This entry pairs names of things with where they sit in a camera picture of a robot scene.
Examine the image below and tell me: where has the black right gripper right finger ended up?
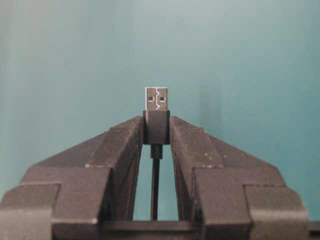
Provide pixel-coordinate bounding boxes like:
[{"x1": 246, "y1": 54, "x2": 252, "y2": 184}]
[{"x1": 169, "y1": 116, "x2": 309, "y2": 240}]

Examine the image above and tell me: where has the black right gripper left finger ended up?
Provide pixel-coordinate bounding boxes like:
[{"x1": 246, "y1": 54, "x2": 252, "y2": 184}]
[{"x1": 0, "y1": 116, "x2": 144, "y2": 240}]

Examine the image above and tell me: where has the black male USB cable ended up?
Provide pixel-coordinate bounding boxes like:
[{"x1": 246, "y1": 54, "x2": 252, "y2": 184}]
[{"x1": 142, "y1": 86, "x2": 171, "y2": 221}]

